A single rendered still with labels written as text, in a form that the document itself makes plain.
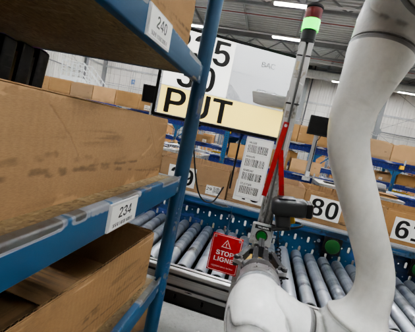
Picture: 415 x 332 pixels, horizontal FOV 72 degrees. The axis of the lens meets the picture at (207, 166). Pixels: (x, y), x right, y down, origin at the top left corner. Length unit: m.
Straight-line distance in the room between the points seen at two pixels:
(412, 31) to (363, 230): 0.29
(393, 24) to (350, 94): 0.11
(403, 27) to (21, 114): 0.48
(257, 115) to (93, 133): 0.76
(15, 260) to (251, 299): 0.35
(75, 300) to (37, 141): 0.20
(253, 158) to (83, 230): 0.71
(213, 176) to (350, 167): 1.13
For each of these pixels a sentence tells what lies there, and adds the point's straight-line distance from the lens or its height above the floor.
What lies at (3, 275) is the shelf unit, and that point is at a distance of 0.22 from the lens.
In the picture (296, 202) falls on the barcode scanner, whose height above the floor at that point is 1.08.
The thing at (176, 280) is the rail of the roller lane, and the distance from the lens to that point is 1.08.
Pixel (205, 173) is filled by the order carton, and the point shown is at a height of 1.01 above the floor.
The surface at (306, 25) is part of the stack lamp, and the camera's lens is 0.99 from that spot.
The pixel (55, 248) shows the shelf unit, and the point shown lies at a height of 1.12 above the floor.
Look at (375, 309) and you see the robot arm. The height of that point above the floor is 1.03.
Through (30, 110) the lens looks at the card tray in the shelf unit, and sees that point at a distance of 0.25.
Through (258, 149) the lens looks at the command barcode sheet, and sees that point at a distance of 0.91.
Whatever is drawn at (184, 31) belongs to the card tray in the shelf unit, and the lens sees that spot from 0.51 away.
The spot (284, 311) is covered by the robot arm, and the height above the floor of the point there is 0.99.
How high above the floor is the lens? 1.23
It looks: 7 degrees down
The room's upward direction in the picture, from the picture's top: 12 degrees clockwise
